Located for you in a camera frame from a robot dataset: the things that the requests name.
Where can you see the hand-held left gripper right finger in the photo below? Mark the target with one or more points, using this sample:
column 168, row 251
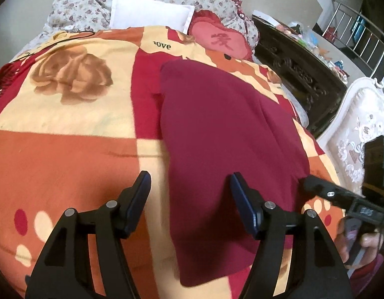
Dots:
column 244, row 205

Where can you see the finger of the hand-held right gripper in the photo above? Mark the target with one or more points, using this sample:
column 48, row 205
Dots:
column 328, row 191

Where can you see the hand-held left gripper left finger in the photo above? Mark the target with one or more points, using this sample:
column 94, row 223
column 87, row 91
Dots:
column 139, row 202

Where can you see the maroon garment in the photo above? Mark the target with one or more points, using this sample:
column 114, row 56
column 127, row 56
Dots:
column 216, row 130

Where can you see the person's right forearm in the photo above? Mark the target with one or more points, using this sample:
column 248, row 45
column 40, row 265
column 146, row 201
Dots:
column 366, row 272

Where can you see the person's right hand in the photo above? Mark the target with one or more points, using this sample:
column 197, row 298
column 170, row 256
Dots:
column 341, row 243

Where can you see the printed orange red blanket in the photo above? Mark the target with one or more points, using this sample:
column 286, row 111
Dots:
column 70, row 149

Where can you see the metal railing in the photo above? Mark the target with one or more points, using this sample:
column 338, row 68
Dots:
column 370, row 37

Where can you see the clutter of small table things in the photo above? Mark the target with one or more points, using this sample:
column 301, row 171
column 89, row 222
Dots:
column 310, row 42

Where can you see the red heart-shaped cushion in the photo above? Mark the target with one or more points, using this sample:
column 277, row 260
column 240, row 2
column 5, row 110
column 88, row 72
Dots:
column 220, row 40

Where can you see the white pillow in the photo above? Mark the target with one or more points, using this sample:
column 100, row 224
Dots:
column 151, row 14

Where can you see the floral duvet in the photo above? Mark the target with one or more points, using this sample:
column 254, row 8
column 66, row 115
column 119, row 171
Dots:
column 86, row 0

